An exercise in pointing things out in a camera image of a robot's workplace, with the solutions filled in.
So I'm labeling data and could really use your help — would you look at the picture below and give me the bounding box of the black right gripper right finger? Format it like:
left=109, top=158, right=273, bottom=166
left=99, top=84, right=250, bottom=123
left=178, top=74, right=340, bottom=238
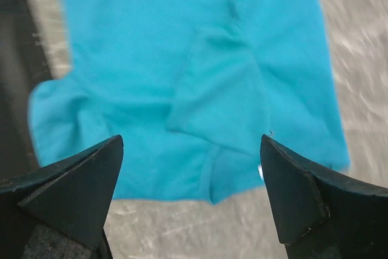
left=260, top=135, right=387, bottom=258

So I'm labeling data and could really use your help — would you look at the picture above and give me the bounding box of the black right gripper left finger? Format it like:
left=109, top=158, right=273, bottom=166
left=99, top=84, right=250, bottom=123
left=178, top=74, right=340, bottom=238
left=1, top=135, right=124, bottom=258

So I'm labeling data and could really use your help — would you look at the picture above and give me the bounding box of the teal t-shirt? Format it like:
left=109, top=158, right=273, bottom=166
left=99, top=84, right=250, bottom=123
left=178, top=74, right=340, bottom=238
left=28, top=0, right=350, bottom=204

